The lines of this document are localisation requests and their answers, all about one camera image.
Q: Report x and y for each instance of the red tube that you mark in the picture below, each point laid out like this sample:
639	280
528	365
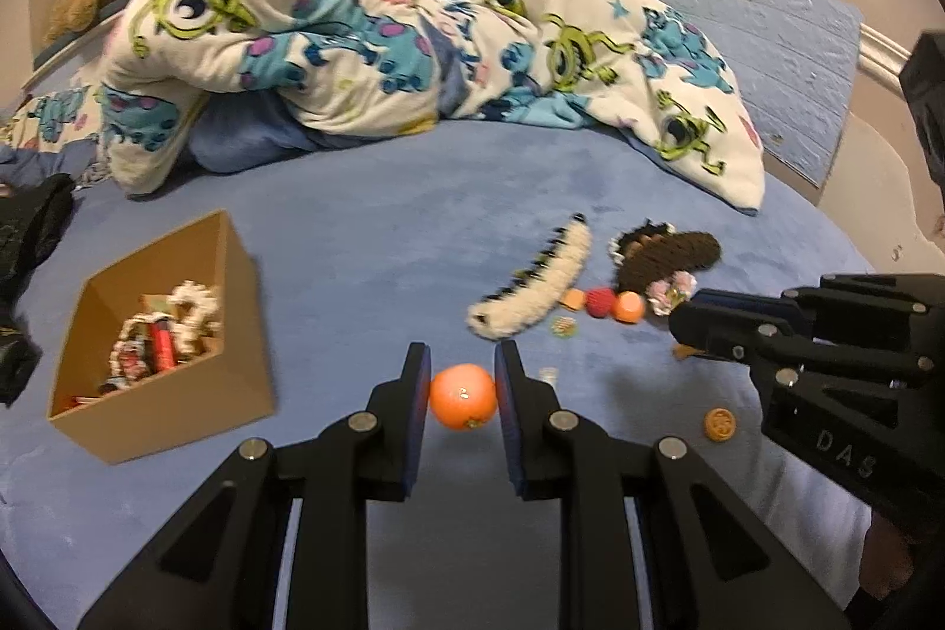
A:
160	346

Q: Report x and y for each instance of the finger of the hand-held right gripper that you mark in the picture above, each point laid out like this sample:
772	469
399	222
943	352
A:
871	305
716	327

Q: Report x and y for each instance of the orange toy ball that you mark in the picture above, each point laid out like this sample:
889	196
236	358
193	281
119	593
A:
463	395

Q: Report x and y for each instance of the printed monster blanket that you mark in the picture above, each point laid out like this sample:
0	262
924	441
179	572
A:
332	25

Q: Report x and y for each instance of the brown cardboard box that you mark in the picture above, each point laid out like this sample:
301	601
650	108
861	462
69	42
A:
170	408

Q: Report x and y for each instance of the round biscuit-shaped trinket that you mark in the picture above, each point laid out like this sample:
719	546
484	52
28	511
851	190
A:
720	424

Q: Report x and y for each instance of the cream fuzzy hair claw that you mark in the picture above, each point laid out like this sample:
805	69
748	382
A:
539	290

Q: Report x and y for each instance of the small orange pompom ball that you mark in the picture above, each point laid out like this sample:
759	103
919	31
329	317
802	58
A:
629	307

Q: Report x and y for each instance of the brown fuzzy hair claw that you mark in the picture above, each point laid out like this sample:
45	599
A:
664	257

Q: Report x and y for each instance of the small red pompom ball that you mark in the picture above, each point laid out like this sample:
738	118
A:
602	303

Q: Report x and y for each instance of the tiny orange trinket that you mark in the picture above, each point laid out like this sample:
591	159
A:
571	299

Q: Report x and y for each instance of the person's right hand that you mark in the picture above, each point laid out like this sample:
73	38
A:
890	556

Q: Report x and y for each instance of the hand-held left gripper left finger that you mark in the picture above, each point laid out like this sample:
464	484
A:
422	394

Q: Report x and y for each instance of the pink flower hair clip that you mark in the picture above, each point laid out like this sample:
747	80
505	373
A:
668	292

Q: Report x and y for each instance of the tiny green patterned trinket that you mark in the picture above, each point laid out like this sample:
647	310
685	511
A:
564	327

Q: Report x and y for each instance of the black puffer jacket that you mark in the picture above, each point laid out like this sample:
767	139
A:
29	246

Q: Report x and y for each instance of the blue pillow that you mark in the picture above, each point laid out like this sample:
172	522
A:
251	139

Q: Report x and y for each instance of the brown triangular wrapper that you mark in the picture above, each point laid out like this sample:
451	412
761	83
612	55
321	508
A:
681	350

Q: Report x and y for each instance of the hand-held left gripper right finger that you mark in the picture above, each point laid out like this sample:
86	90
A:
506	401

